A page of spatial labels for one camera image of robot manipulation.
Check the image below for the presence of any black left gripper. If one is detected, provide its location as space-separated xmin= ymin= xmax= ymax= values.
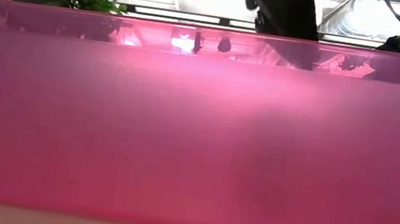
xmin=240 ymin=0 xmax=325 ymax=42

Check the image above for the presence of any pink translucent plastic basket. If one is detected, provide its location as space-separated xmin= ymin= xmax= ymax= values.
xmin=0 ymin=0 xmax=400 ymax=224

